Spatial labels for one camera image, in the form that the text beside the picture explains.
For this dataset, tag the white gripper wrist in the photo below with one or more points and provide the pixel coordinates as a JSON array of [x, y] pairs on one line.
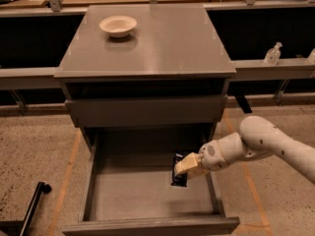
[[210, 157]]

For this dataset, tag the dark blue rxbar wrapper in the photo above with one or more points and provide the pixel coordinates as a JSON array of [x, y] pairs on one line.
[[181, 179]]

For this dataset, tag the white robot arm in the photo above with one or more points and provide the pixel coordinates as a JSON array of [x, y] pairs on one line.
[[256, 138]]

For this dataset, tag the closed grey top drawer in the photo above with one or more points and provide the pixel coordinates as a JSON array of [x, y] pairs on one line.
[[146, 111]]

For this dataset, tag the open grey middle drawer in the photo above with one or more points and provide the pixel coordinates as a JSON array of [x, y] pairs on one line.
[[129, 190]]

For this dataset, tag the grey drawer cabinet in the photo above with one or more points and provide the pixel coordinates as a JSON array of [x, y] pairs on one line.
[[104, 89]]

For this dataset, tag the clear sanitizer pump bottle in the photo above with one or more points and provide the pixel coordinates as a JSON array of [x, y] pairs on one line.
[[273, 55]]

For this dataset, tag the white paper bowl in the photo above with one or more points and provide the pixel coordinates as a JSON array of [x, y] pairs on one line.
[[118, 26]]

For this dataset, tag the grey metal rail frame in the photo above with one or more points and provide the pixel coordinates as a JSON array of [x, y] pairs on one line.
[[29, 76]]

